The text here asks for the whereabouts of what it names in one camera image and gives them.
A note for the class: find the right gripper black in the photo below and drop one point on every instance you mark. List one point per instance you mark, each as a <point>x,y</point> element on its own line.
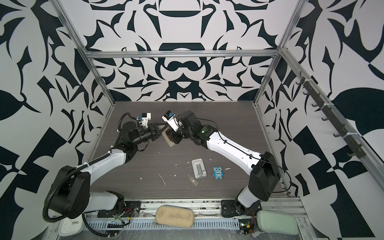
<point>175,134</point>

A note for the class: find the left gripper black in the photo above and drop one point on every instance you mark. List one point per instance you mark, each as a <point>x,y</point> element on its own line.
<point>155,132</point>

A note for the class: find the white remote control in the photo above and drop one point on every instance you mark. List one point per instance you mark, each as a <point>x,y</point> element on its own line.
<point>167,138</point>

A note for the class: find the remote battery cover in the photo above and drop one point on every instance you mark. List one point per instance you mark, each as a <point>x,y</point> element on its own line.
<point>194,181</point>

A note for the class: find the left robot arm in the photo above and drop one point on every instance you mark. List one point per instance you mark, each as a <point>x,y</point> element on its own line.
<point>70,195</point>

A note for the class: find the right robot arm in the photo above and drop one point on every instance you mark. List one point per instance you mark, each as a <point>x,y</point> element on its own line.
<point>263,169</point>

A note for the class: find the blue owl figurine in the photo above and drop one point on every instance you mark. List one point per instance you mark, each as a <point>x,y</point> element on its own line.
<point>218,173</point>

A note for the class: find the tan sponge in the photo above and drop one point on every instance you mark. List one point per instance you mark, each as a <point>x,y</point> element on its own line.
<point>174,216</point>

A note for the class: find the small circuit board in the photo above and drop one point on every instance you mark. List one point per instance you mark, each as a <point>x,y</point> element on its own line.
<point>247,226</point>

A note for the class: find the pale green sponge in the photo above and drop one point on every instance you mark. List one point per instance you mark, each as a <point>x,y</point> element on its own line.
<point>273,222</point>

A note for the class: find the white square clock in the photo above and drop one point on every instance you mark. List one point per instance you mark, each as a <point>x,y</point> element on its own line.
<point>69,227</point>

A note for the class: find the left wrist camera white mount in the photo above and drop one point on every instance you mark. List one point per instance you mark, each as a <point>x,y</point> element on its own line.
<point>143,120</point>

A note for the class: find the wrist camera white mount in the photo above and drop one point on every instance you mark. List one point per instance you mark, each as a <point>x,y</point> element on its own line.
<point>143,120</point>
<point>170,118</point>

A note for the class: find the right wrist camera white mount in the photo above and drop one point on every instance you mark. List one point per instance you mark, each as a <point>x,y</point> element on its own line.
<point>170,118</point>

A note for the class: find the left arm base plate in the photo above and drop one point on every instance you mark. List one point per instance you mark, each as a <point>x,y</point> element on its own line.
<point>122,209</point>

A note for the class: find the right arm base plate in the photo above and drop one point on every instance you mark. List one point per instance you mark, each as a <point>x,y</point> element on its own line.
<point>233,208</point>

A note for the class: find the white slotted cable duct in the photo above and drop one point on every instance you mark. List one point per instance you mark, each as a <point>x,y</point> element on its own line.
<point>149,224</point>

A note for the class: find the black wall hook rail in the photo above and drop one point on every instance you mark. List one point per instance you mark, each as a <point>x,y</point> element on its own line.
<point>333,115</point>

